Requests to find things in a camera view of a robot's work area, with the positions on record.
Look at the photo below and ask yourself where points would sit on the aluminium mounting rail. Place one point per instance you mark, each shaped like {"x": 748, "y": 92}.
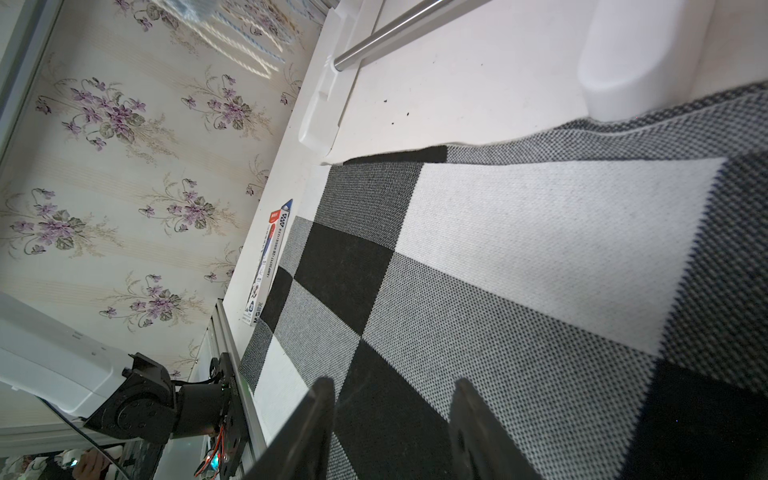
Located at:
{"x": 223, "y": 341}

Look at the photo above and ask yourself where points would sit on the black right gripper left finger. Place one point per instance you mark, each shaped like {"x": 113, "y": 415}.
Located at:
{"x": 301, "y": 449}

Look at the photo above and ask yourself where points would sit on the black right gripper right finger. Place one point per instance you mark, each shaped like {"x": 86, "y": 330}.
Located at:
{"x": 480, "y": 446}

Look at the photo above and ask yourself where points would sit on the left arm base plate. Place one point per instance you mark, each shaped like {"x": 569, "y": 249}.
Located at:
{"x": 153, "y": 407}

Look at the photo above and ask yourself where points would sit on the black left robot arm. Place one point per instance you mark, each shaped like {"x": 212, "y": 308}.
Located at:
{"x": 50, "y": 360}

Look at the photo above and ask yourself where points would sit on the black white checkered scarf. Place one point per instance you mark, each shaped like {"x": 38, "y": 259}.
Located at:
{"x": 602, "y": 286}

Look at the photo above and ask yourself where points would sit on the blue cream plaid scarf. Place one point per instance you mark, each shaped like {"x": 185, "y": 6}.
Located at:
{"x": 263, "y": 37}

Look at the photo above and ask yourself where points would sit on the packaged pen blister pack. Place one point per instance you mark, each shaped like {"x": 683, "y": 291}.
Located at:
{"x": 268, "y": 262}

